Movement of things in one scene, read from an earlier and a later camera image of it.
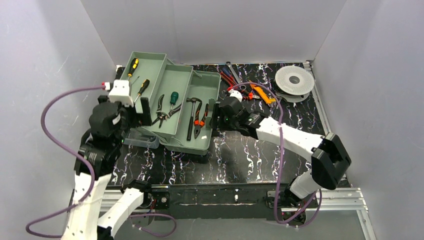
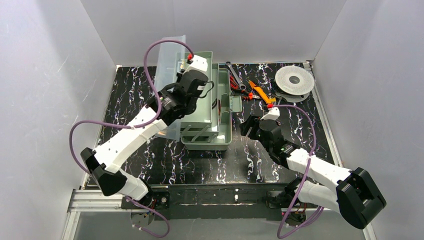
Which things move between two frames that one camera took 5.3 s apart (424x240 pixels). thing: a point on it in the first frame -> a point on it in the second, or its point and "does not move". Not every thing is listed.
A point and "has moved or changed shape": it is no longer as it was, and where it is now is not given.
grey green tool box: x=175 y=101 has moved or changed shape
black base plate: x=214 y=203 does not move
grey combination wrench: x=242 y=87 does not move
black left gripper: x=143 y=112 -> x=182 y=75
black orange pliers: x=197 y=124 has moved or changed shape
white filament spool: x=293 y=84 does not move
